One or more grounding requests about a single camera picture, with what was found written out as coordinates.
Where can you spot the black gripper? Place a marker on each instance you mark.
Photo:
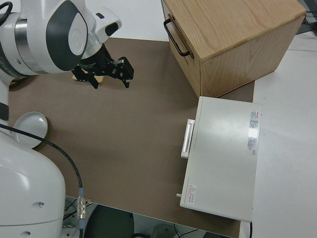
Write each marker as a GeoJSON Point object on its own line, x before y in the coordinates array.
{"type": "Point", "coordinates": [96, 62]}

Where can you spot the gray round plate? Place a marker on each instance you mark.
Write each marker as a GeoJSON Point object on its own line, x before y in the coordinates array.
{"type": "Point", "coordinates": [32, 121]}

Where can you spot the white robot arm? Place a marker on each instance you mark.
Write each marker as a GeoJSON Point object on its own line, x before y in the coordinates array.
{"type": "Point", "coordinates": [37, 37]}

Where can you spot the wooden mug tree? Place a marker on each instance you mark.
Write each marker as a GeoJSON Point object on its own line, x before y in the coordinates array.
{"type": "Point", "coordinates": [100, 79]}

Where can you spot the brown table mat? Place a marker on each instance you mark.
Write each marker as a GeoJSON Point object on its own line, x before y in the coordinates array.
{"type": "Point", "coordinates": [123, 136]}

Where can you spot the brown wicker basket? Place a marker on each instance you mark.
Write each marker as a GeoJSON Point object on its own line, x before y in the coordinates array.
{"type": "Point", "coordinates": [17, 82]}

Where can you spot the wooden drawer cabinet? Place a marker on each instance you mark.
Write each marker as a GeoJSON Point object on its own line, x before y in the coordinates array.
{"type": "Point", "coordinates": [235, 29]}

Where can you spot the white toaster oven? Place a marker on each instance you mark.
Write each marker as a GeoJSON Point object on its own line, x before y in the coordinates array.
{"type": "Point", "coordinates": [223, 161]}

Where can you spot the black metal frame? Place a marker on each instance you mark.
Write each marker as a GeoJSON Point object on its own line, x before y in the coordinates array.
{"type": "Point", "coordinates": [310, 22]}

